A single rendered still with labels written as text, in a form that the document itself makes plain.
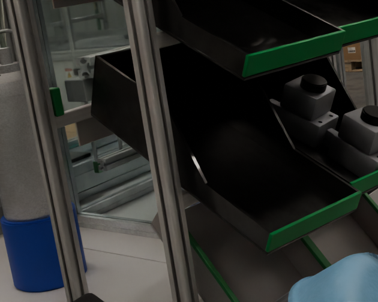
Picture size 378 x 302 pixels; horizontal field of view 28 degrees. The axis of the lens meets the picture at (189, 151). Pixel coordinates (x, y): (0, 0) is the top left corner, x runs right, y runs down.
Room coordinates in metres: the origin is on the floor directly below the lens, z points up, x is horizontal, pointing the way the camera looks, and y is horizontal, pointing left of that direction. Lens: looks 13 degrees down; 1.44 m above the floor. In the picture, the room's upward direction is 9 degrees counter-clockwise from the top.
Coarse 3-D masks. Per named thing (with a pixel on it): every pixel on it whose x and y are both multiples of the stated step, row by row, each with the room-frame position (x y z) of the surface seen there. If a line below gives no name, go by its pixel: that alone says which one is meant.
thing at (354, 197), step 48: (96, 96) 0.82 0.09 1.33; (192, 96) 0.89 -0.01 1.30; (240, 96) 0.83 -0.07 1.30; (144, 144) 0.76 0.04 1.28; (192, 144) 0.79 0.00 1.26; (240, 144) 0.81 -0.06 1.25; (288, 144) 0.78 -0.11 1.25; (192, 192) 0.71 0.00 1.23; (240, 192) 0.72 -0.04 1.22; (288, 192) 0.73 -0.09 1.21; (336, 192) 0.73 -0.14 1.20; (288, 240) 0.65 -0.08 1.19
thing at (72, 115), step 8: (160, 32) 0.72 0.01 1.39; (160, 40) 0.71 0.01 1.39; (168, 40) 0.72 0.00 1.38; (176, 40) 0.73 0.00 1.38; (160, 48) 0.71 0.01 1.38; (88, 104) 0.87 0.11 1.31; (64, 112) 0.84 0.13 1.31; (72, 112) 0.84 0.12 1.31; (80, 112) 0.85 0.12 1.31; (88, 112) 0.86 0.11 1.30; (56, 120) 0.82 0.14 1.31; (64, 120) 0.83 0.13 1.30; (72, 120) 0.84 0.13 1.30; (80, 120) 0.85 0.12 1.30; (184, 192) 0.72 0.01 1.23; (184, 200) 0.71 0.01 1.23; (192, 200) 0.72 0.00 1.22; (184, 208) 0.71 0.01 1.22
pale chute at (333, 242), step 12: (360, 204) 0.90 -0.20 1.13; (372, 204) 0.88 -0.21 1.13; (348, 216) 0.91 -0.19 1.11; (360, 216) 0.90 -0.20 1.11; (372, 216) 0.88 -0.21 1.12; (324, 228) 0.88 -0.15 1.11; (336, 228) 0.88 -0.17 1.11; (348, 228) 0.89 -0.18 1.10; (360, 228) 0.90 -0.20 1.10; (372, 228) 0.88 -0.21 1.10; (312, 240) 0.85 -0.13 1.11; (324, 240) 0.86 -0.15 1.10; (336, 240) 0.87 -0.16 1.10; (348, 240) 0.87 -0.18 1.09; (360, 240) 0.88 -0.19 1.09; (372, 240) 0.89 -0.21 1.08; (324, 252) 0.85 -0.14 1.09; (336, 252) 0.85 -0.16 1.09; (348, 252) 0.86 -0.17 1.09; (360, 252) 0.86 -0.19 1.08; (372, 252) 0.87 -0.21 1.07
